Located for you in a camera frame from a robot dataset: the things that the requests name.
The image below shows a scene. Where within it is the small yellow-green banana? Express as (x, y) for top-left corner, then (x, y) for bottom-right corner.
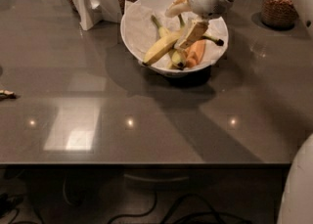
(151, 15), (186, 69)

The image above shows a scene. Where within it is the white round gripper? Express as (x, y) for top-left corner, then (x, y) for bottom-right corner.
(165, 0), (233, 50)

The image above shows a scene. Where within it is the black floor cable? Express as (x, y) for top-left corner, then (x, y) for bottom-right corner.
(107, 191), (253, 224)

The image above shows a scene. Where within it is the large yellow banana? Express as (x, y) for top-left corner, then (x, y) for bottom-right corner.
(143, 32), (224, 66)

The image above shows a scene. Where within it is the small object at table edge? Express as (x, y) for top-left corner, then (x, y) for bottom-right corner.
(0, 90), (17, 99)

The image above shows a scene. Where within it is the middle yellow banana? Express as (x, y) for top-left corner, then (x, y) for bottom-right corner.
(178, 14), (185, 29)

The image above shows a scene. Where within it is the orange ripe banana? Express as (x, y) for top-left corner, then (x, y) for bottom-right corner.
(186, 39), (205, 67)

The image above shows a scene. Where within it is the black cable left floor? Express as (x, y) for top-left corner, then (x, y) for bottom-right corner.
(0, 194), (40, 224)

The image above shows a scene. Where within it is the glass jar of nuts right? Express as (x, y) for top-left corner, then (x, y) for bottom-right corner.
(261, 0), (298, 30)

